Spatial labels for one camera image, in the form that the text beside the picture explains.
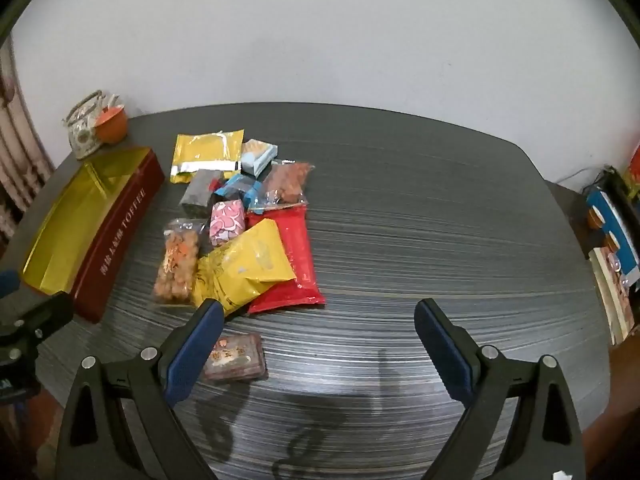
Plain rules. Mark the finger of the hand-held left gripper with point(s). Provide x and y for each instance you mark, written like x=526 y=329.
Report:
x=47 y=312
x=7 y=282

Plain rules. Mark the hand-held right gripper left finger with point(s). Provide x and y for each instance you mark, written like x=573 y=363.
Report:
x=197 y=350

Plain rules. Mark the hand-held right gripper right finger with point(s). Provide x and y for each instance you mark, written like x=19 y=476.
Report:
x=445 y=355

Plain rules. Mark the small brown snack packet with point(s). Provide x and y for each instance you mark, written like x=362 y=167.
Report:
x=240 y=357

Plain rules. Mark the clear bag of orange snacks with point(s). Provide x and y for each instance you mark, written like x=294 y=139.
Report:
x=175 y=265

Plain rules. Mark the puffed yellow snack packet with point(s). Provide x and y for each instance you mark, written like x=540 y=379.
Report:
x=240 y=270

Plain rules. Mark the red and gold candy box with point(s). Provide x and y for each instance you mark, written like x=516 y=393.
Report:
x=115 y=240

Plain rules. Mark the red snack packet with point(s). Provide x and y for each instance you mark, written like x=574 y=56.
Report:
x=297 y=270

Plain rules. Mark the pink patterned snack packet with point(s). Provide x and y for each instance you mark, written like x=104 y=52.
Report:
x=227 y=222

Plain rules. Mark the grey snack packet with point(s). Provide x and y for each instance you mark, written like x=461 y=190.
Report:
x=197 y=192

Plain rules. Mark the blue candy packet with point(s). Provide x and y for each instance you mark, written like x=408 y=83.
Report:
x=235 y=185
x=256 y=193

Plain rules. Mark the clear bag of brown nuts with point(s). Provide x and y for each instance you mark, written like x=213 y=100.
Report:
x=290 y=182

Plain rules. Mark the light blue cracker packet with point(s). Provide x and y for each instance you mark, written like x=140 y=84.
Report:
x=260 y=160

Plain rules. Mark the yellow packet with silver stripe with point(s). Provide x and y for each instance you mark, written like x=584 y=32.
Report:
x=205 y=147

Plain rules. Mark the floral ceramic teapot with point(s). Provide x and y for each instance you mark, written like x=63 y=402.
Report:
x=80 y=132

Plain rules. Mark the white paper scrap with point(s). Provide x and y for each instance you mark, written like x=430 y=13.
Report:
x=561 y=475

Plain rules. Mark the orange cup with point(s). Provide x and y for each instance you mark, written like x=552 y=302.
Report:
x=111 y=127

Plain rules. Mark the red and yellow packet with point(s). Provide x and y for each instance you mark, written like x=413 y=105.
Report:
x=635 y=170

